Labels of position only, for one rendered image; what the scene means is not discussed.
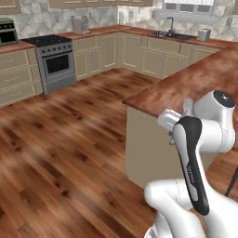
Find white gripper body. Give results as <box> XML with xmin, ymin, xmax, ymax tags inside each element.
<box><xmin>156</xmin><ymin>108</ymin><xmax>182</xmax><ymax>132</ymax></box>

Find pale grey spoon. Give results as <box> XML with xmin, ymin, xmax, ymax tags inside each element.
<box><xmin>181</xmin><ymin>98</ymin><xmax>195</xmax><ymax>117</ymax></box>

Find beige island cupboard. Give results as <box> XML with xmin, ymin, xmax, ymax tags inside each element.
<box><xmin>125</xmin><ymin>105</ymin><xmax>218</xmax><ymax>189</ymax></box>

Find beige cupboard run under sink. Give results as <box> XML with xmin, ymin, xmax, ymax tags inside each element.
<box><xmin>119</xmin><ymin>32</ymin><xmax>221</xmax><ymax>80</ymax></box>

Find thin black rod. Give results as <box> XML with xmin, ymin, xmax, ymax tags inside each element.
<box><xmin>224</xmin><ymin>165</ymin><xmax>238</xmax><ymax>198</ymax></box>

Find dark sink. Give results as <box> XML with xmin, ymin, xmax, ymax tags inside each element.
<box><xmin>150</xmin><ymin>30</ymin><xmax>196</xmax><ymax>42</ymax></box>

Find pale grey toaster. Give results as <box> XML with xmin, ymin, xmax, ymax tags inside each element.
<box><xmin>196</xmin><ymin>28</ymin><xmax>212</xmax><ymax>42</ymax></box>

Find dark tap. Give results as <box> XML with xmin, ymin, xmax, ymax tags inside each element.
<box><xmin>165</xmin><ymin>16</ymin><xmax>177</xmax><ymax>33</ymax></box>

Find beige door cupboard run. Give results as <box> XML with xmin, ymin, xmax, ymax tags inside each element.
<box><xmin>72</xmin><ymin>32</ymin><xmax>121</xmax><ymax>82</ymax></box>

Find white window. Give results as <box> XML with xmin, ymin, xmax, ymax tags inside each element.
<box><xmin>162</xmin><ymin>0</ymin><xmax>217</xmax><ymax>16</ymax></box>

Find grey pot with tools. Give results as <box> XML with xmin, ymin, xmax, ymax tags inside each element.
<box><xmin>80</xmin><ymin>15</ymin><xmax>91</xmax><ymax>34</ymax></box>

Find grey oven with black hob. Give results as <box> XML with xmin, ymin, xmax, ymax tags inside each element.
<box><xmin>20</xmin><ymin>33</ymin><xmax>77</xmax><ymax>95</ymax></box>

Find grey jug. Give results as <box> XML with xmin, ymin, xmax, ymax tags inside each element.
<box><xmin>71</xmin><ymin>15</ymin><xmax>83</xmax><ymax>34</ymax></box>

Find beige drawer cupboard run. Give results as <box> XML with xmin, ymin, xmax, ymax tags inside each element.
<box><xmin>0</xmin><ymin>46</ymin><xmax>44</xmax><ymax>110</ymax></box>

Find beige wall cupboards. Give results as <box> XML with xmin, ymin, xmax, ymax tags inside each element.
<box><xmin>0</xmin><ymin>0</ymin><xmax>154</xmax><ymax>16</ymax></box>

